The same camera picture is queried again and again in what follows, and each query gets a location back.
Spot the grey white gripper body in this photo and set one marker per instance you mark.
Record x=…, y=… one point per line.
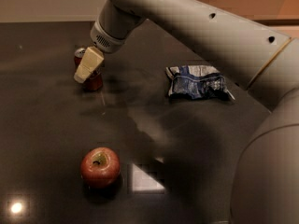
x=105, y=40

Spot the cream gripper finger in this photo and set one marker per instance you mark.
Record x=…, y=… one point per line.
x=89, y=60

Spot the red coke can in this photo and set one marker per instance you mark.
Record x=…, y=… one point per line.
x=94, y=82

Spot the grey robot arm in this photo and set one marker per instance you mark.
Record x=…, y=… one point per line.
x=260, y=60

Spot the blue crumpled chip bag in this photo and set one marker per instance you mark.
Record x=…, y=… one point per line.
x=197, y=82

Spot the red apple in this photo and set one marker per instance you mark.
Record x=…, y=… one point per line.
x=100, y=168

